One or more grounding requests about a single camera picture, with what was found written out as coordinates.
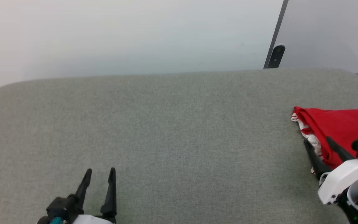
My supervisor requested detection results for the red and white garment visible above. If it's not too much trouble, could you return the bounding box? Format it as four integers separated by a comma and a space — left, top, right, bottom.
291, 106, 358, 175

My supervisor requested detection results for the dark door frame strip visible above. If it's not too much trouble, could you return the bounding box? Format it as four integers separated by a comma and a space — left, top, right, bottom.
263, 0, 289, 69

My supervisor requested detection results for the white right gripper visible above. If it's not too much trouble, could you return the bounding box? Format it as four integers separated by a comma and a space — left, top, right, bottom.
303, 136, 358, 205

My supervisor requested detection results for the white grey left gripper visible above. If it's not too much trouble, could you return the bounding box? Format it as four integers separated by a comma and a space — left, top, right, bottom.
70, 167, 117, 224

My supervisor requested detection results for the black oval door fitting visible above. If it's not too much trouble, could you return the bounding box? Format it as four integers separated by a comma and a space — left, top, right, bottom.
267, 44, 286, 69

